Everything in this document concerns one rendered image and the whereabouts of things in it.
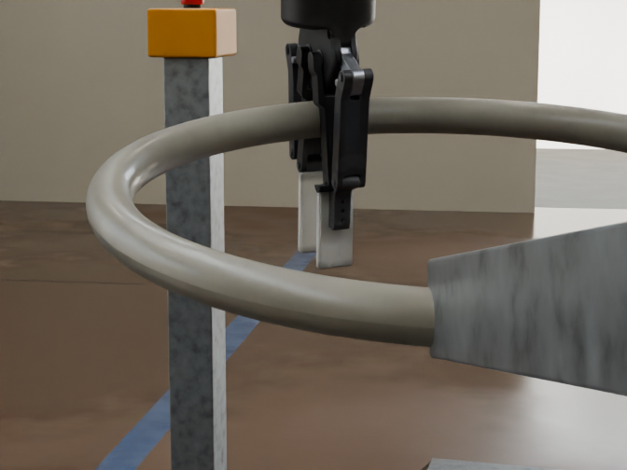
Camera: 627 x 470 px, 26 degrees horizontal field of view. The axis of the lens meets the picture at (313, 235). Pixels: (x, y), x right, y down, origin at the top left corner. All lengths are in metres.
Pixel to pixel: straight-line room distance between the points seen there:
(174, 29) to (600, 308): 1.87
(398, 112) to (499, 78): 6.06
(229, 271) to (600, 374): 0.33
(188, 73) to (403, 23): 4.95
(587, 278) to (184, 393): 1.97
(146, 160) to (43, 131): 6.71
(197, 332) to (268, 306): 1.64
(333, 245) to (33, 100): 6.58
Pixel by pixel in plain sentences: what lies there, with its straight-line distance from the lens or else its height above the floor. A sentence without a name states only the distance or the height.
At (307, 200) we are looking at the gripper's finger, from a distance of 1.14.
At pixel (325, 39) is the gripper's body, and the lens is 1.07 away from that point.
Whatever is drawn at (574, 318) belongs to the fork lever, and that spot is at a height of 0.99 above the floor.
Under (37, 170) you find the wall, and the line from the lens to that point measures 7.69.
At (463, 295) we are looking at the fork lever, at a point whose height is 0.96.
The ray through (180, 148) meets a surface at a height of 0.98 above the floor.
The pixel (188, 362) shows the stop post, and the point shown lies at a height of 0.48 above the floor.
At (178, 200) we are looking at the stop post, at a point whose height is 0.76.
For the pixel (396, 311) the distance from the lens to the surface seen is 0.68.
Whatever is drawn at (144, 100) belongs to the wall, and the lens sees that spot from 7.46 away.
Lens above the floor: 1.09
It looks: 10 degrees down
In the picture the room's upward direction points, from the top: straight up
